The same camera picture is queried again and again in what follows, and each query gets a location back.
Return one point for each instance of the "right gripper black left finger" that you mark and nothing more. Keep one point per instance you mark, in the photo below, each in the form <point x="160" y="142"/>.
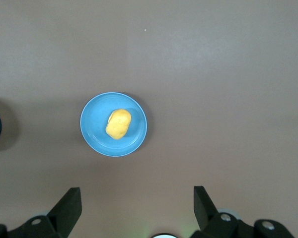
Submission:
<point x="62" y="218"/>

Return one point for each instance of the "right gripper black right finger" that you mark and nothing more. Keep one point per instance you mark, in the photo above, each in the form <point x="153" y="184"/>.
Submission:
<point x="213" y="223"/>

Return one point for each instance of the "yellow potato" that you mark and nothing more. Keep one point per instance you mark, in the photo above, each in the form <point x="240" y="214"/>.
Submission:
<point x="118" y="124"/>

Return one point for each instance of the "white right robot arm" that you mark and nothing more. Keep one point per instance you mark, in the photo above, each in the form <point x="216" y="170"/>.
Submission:
<point x="165" y="236"/>

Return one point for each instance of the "blue round plate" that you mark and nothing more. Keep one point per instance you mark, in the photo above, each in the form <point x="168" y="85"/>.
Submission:
<point x="94" y="129"/>

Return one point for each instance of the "brown table cloth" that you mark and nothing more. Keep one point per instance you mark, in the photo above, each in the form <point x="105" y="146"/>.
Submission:
<point x="213" y="74"/>

